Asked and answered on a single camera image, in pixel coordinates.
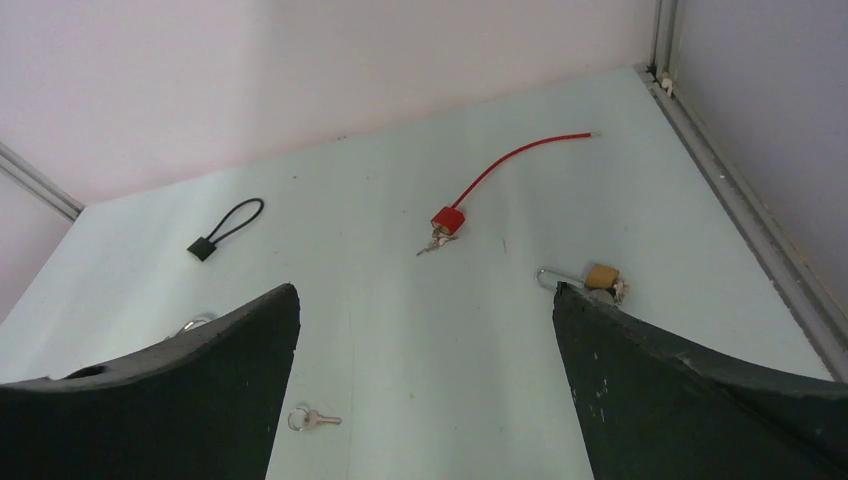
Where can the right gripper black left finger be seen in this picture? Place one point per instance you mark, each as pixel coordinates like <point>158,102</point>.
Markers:
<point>204,404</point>

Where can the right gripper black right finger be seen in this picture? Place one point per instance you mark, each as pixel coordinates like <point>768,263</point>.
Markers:
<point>655,405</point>

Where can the large brass padlock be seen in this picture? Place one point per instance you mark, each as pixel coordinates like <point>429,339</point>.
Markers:
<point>191,324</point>

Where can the silver key with ring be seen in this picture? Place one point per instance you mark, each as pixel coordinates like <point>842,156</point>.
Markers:
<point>302,419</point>

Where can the black cable padlock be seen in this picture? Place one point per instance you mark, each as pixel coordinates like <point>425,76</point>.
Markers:
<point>205,246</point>

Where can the keys on small padlock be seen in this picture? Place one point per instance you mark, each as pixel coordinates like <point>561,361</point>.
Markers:
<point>621,289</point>

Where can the keys in red padlock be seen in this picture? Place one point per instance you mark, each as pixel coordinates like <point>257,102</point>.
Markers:
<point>439,238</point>

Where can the aluminium frame rail right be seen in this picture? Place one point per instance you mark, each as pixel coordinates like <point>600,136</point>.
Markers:
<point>816,312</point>

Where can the aluminium frame rail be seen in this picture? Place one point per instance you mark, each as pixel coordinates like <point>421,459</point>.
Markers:
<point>816,312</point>
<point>36,183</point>

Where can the red cable padlock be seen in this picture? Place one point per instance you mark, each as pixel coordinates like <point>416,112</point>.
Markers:
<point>450,218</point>

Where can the aluminium frame rail left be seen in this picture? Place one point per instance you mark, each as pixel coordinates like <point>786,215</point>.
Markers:
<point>36,183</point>

